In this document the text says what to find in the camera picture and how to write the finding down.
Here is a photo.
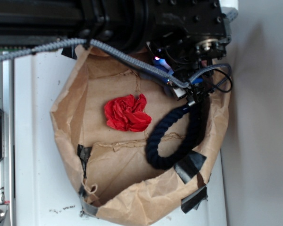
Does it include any black gripper body with electronics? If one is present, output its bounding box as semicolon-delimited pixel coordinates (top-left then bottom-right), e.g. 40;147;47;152
146;35;233;103

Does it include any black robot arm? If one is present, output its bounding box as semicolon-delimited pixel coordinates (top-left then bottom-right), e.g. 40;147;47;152
0;0;231;103

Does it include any crumpled red paper ball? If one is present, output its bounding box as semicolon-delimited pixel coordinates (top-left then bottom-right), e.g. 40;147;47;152
104;94;152;132

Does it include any brown paper bag tray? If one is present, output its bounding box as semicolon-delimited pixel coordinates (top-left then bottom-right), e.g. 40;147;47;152
50;46;230;226

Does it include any white plastic bin lid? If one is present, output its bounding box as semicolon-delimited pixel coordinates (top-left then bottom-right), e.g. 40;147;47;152
13;50;228;226

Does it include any thin black wire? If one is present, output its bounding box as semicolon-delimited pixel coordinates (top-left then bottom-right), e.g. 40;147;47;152
202;68;233;94

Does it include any dark navy twisted rope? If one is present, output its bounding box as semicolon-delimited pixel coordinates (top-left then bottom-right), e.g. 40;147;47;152
145;103;209;170

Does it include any gray braided cable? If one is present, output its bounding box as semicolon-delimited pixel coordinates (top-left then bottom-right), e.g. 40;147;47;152
0;38;233;89

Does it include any aluminum extrusion rail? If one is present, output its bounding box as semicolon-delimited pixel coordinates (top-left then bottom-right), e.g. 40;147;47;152
0;60;16;226

